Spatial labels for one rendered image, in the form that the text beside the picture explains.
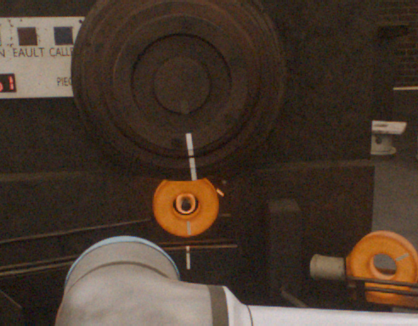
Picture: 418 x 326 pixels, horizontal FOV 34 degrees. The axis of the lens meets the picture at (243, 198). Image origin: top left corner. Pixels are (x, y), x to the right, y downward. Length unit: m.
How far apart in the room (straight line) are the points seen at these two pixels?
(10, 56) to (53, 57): 0.10
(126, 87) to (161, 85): 0.07
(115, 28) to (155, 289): 1.00
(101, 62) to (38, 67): 0.23
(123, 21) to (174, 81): 0.17
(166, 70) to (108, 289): 0.91
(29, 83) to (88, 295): 1.15
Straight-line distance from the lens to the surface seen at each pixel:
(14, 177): 1.74
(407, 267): 1.55
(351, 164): 1.75
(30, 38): 1.67
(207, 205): 1.62
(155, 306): 0.54
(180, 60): 1.43
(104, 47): 1.50
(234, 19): 1.50
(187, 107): 1.44
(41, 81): 1.69
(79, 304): 0.58
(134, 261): 0.63
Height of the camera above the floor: 1.34
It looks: 19 degrees down
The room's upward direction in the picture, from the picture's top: 1 degrees counter-clockwise
